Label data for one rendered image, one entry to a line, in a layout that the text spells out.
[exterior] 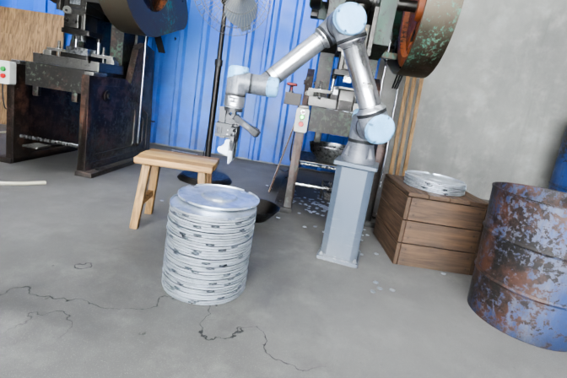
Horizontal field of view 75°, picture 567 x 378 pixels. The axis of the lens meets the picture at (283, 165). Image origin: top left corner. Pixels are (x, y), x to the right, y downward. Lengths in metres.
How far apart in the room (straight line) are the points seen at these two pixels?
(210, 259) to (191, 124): 2.67
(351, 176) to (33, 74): 2.07
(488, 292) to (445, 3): 1.39
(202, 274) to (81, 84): 1.65
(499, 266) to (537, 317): 0.19
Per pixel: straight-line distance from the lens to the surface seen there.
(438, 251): 1.89
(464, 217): 1.88
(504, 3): 4.07
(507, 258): 1.53
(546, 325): 1.58
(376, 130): 1.46
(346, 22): 1.43
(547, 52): 4.19
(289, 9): 3.67
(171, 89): 3.82
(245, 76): 1.40
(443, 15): 2.21
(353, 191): 1.62
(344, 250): 1.69
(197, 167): 1.66
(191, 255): 1.21
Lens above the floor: 0.69
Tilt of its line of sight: 11 degrees down
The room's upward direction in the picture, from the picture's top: 9 degrees clockwise
